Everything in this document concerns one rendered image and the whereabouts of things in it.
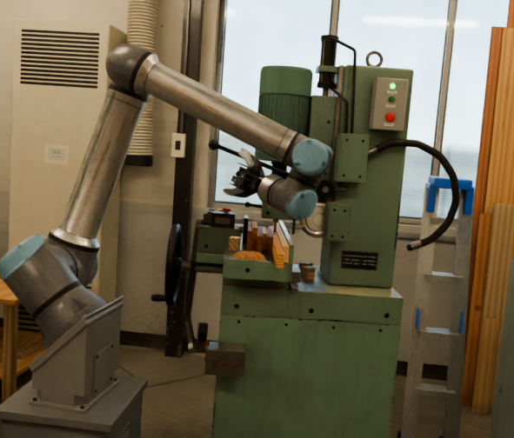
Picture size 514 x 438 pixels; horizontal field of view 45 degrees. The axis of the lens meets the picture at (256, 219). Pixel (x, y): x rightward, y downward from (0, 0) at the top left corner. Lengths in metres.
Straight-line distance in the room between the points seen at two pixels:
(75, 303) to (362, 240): 0.94
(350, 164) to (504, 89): 1.60
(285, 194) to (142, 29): 1.93
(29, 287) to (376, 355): 1.07
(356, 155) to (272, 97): 0.33
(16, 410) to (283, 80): 1.23
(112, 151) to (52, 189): 1.67
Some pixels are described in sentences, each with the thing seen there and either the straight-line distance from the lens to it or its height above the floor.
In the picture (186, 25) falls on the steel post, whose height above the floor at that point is 1.84.
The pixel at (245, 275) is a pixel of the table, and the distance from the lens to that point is 1.88.
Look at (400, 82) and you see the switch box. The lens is 2.02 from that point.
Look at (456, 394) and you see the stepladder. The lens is 2.88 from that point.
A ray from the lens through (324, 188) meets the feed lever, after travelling 1.98.
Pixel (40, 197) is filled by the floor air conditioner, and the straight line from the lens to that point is 3.51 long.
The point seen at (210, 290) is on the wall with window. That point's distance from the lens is 3.60.
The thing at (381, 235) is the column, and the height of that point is 0.98.
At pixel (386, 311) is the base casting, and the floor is 0.75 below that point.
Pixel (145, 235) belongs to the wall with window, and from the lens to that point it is 3.63.
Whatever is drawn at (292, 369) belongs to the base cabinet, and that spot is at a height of 0.54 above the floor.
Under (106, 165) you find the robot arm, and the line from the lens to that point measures 1.83.
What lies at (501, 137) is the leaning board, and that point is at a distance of 3.40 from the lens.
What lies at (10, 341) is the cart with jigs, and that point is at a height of 0.34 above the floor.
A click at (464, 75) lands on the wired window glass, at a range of 3.60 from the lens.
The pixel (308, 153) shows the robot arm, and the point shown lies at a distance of 1.58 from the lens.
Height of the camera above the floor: 1.25
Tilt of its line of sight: 7 degrees down
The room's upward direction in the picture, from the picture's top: 4 degrees clockwise
